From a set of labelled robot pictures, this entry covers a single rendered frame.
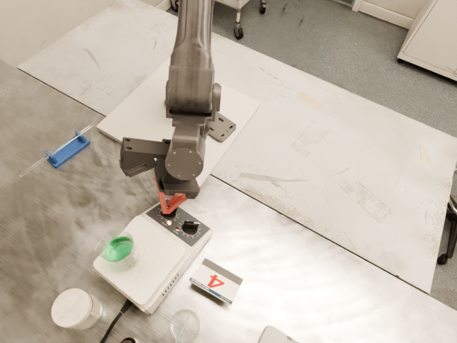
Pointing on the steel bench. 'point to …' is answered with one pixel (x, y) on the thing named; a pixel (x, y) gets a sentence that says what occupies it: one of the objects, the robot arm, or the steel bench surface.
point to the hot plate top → (148, 289)
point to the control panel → (179, 224)
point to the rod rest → (62, 156)
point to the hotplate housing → (171, 272)
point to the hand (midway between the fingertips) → (166, 208)
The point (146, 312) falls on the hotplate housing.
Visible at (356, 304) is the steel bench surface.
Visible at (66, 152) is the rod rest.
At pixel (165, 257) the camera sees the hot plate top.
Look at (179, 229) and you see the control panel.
